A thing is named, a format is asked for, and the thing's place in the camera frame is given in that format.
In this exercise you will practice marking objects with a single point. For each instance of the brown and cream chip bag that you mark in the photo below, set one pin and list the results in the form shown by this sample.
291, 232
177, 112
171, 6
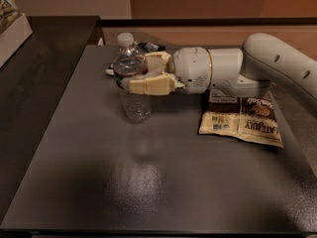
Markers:
250, 119

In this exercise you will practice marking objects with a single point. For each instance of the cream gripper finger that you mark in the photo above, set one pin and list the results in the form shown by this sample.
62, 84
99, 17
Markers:
158, 85
158, 60

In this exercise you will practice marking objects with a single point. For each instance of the blue snack bag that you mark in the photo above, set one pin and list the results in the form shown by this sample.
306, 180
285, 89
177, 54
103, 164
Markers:
146, 47

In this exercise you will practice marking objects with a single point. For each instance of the clear plastic water bottle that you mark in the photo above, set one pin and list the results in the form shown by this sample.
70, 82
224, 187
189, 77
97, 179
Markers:
130, 62

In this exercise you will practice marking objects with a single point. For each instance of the white box with snacks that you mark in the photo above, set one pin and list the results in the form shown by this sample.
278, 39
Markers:
14, 29

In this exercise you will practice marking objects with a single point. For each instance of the dark wooden side table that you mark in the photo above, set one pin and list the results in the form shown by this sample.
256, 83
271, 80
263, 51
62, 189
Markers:
32, 82

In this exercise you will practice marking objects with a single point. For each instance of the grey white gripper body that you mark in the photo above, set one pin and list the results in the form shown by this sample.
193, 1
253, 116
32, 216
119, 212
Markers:
191, 68

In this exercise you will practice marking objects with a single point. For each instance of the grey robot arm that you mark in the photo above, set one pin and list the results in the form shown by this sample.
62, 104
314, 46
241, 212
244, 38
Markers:
247, 71

